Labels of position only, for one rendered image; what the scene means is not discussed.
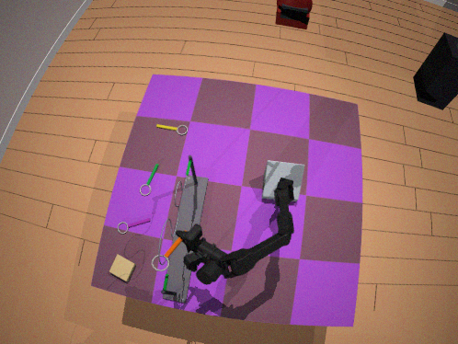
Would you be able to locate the orange handle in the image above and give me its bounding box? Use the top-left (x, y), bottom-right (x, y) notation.
top-left (151, 237), bottom-right (182, 271)

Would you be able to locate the purple flat bar with white loop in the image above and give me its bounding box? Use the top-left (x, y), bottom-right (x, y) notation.
top-left (118, 218), bottom-right (151, 234)

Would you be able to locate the pale yellow square block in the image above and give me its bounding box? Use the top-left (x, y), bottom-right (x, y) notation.
top-left (109, 254), bottom-right (136, 281)

